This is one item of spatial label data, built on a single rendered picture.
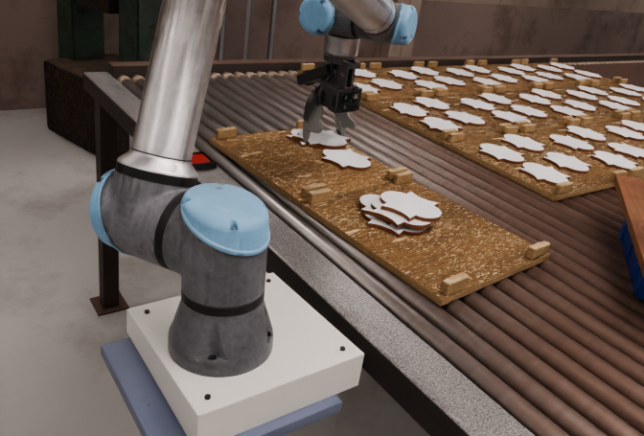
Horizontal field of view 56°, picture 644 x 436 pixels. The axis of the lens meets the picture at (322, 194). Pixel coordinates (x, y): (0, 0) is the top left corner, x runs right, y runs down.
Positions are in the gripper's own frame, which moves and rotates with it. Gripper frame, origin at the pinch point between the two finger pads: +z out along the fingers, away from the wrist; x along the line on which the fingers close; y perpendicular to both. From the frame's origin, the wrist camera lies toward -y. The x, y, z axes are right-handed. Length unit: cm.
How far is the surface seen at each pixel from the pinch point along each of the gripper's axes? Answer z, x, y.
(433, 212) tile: 5.9, 6.8, 31.5
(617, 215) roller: 12, 63, 46
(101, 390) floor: 105, -36, -50
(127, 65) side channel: 11, -7, -101
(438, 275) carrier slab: 9.6, -5.9, 45.5
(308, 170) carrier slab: 10.5, 0.7, -4.3
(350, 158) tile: 9.6, 14.8, -4.7
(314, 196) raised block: 8.3, -9.9, 12.0
